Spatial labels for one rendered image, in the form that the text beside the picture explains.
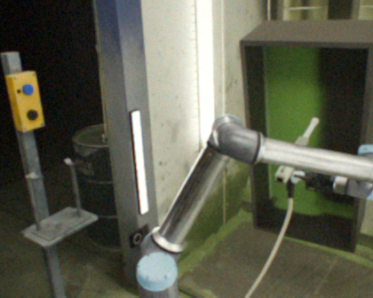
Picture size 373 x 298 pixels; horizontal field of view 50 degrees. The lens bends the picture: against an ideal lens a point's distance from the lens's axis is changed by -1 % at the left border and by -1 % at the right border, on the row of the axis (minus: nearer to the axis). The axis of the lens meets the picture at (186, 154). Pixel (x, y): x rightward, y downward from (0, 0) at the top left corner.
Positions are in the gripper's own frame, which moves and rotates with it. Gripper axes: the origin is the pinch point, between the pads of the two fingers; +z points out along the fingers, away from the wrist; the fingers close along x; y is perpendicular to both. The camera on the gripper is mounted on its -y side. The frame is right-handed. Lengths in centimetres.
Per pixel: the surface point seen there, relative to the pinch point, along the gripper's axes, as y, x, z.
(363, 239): 130, 87, -28
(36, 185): 5, -46, 114
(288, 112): 16, 67, 22
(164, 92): -5, 38, 87
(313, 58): -18, 70, 9
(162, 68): -18, 42, 88
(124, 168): 23, -3, 95
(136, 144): 8, 3, 87
